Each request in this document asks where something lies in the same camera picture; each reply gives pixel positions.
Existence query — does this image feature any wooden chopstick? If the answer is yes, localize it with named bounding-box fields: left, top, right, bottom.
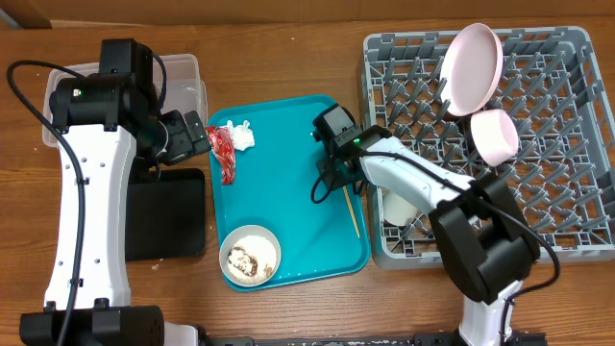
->
left=342, top=185, right=361, bottom=239

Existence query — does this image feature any white napkin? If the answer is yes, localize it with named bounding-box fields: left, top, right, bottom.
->
left=226, top=120, right=256, bottom=151

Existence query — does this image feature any white cup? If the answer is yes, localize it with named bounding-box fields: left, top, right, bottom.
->
left=382, top=191, right=418, bottom=227

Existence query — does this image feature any pink bowl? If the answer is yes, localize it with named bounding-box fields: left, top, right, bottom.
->
left=470, top=109, right=519, bottom=166

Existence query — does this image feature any pink plate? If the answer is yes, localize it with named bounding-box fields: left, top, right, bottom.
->
left=440, top=23, right=504, bottom=116

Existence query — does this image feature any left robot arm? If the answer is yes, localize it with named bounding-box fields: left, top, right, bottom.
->
left=19, top=38, right=210, bottom=345

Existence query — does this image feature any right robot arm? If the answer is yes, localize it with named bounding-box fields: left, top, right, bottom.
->
left=312, top=104, right=540, bottom=345

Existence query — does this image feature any grey dishwasher rack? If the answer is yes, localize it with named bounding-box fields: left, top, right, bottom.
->
left=359, top=26, right=614, bottom=261

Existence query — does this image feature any red snack wrapper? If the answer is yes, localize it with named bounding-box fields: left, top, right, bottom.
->
left=206, top=126, right=236, bottom=185

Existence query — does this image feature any clear plastic bin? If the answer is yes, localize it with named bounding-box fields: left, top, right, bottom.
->
left=41, top=53, right=209, bottom=165

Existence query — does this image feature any teal serving tray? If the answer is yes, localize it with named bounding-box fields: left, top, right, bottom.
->
left=209, top=94, right=370, bottom=288

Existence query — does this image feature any black tray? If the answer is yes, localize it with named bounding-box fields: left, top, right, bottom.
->
left=125, top=168, right=206, bottom=261

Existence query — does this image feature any grey bowl with food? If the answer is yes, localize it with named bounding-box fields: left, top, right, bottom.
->
left=219, top=225, right=282, bottom=288

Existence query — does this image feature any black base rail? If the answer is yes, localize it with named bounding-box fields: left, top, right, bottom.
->
left=209, top=332, right=459, bottom=346

